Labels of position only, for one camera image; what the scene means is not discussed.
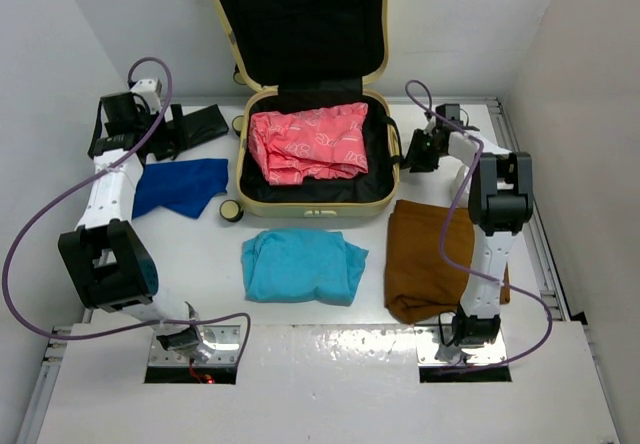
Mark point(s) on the light blue t-shirt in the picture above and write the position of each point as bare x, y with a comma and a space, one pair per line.
302, 265

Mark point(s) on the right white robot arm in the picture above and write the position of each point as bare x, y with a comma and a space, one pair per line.
499, 183

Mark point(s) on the metal base plate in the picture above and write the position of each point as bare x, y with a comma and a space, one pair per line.
432, 350
215, 346

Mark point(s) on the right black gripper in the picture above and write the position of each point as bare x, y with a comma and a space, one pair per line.
416, 160

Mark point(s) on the black leather roll pouch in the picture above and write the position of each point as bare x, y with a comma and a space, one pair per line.
204, 125

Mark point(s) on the pink printed garment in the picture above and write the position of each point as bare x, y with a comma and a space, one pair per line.
324, 144

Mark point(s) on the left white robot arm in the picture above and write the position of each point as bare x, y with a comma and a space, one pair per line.
107, 262

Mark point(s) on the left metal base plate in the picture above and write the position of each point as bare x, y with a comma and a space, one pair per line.
215, 346

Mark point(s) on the brown shorts with stripe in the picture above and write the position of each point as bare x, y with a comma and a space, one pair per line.
418, 283

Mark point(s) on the cream yellow hard-shell suitcase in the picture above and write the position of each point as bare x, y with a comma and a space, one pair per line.
297, 55

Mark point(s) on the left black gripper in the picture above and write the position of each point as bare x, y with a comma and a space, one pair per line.
144, 112

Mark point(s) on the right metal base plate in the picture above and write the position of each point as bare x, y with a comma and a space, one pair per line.
432, 350

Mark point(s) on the dark blue cloth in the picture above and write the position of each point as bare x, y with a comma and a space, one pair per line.
184, 187

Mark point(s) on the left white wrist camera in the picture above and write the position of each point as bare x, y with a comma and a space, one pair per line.
150, 91

